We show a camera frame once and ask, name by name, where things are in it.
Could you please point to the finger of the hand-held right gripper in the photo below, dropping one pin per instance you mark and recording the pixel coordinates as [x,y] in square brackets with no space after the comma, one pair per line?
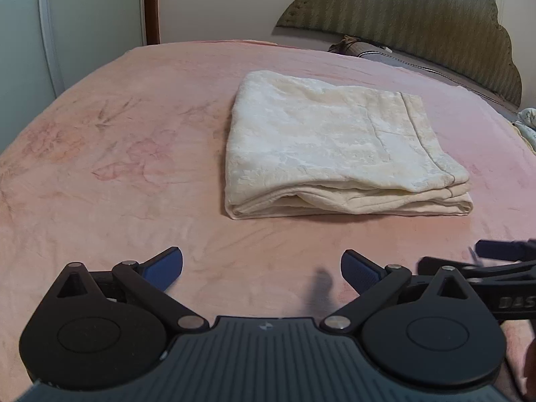
[502,249]
[435,264]

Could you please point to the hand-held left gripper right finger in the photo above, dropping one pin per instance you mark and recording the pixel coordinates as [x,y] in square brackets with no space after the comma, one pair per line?
[356,266]

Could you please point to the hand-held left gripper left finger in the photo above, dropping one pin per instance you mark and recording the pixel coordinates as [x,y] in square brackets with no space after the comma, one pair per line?
[167,261]

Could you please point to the cream towel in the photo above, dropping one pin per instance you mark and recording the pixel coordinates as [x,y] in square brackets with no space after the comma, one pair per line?
[326,142]

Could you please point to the pink blanket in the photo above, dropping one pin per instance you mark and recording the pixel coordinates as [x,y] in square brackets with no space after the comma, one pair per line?
[104,176]

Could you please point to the light patterned cloth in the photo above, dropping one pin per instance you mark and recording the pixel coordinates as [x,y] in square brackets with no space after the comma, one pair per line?
[528,125]

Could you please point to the grey pillow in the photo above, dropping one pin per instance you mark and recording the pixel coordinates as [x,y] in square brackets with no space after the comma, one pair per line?
[402,60]

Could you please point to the olive padded headboard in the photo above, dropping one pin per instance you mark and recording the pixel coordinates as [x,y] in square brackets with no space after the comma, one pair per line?
[418,8]

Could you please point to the white door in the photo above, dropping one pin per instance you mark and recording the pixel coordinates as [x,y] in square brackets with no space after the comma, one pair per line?
[96,16]

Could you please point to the brown wooden door frame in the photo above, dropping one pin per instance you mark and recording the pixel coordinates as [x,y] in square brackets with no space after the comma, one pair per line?
[151,4]

